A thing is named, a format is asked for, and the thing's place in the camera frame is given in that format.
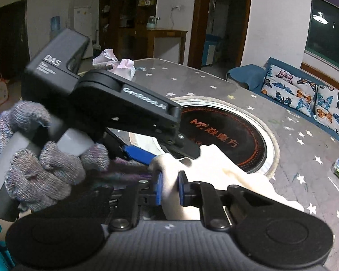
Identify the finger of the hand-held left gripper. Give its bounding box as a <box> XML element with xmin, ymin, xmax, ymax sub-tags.
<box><xmin>104</xmin><ymin>129</ymin><xmax>156</xmax><ymax>166</ymax></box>
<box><xmin>157</xmin><ymin>130</ymin><xmax>202</xmax><ymax>160</ymax></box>

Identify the blue cabinet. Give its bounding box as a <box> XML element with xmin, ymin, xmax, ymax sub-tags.
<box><xmin>203</xmin><ymin>34</ymin><xmax>224</xmax><ymax>67</ymax></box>

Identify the person's left hand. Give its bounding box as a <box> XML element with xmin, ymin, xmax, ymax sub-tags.
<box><xmin>0</xmin><ymin>101</ymin><xmax>111</xmax><ymax>213</ymax></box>

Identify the white refrigerator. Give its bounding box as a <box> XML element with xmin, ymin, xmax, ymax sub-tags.
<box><xmin>73</xmin><ymin>5</ymin><xmax>94</xmax><ymax>44</ymax></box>

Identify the blue sofa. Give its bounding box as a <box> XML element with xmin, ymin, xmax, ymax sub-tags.
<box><xmin>226</xmin><ymin>57</ymin><xmax>339</xmax><ymax>147</ymax></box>

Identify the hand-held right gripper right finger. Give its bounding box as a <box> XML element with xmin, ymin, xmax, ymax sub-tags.
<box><xmin>178</xmin><ymin>171</ymin><xmax>261</xmax><ymax>231</ymax></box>

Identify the blue water dispenser bottle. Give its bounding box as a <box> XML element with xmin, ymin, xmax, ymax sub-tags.
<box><xmin>50</xmin><ymin>16</ymin><xmax>62</xmax><ymax>39</ymax></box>

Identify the butterfly-printed cushion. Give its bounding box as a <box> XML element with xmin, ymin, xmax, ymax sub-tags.
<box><xmin>261</xmin><ymin>64</ymin><xmax>318</xmax><ymax>117</ymax></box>
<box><xmin>315</xmin><ymin>85</ymin><xmax>339</xmax><ymax>139</ymax></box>

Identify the window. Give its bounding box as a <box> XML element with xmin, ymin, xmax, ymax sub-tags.
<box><xmin>304</xmin><ymin>0</ymin><xmax>339</xmax><ymax>75</ymax></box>

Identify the wooden door frame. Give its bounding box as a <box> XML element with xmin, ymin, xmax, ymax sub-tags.
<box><xmin>188</xmin><ymin>0</ymin><xmax>254</xmax><ymax>70</ymax></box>

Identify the crumpled pink white plastic bag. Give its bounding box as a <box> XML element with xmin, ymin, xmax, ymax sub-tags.
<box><xmin>110</xmin><ymin>59</ymin><xmax>136</xmax><ymax>81</ymax></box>

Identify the grey star-printed tablecloth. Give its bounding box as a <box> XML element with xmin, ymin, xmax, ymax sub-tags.
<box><xmin>79</xmin><ymin>58</ymin><xmax>339</xmax><ymax>271</ymax></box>

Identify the pink white crumpled cloth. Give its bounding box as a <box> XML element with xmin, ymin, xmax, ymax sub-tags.
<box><xmin>92</xmin><ymin>49</ymin><xmax>119</xmax><ymax>69</ymax></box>

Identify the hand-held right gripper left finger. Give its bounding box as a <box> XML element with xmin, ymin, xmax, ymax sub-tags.
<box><xmin>101</xmin><ymin>172</ymin><xmax>163</xmax><ymax>231</ymax></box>

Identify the dark wooden shelf cabinet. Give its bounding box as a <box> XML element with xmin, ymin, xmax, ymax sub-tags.
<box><xmin>99</xmin><ymin>0</ymin><xmax>159</xmax><ymax>63</ymax></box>

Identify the wooden side table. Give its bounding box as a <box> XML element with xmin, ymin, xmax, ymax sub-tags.
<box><xmin>145</xmin><ymin>29</ymin><xmax>188</xmax><ymax>64</ymax></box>

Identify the dark wooden door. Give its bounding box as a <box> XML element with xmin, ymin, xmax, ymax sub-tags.
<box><xmin>0</xmin><ymin>0</ymin><xmax>29</xmax><ymax>80</ymax></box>

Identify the round black induction cooker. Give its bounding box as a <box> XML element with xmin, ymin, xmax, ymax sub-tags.
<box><xmin>129</xmin><ymin>96</ymin><xmax>280</xmax><ymax>180</ymax></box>

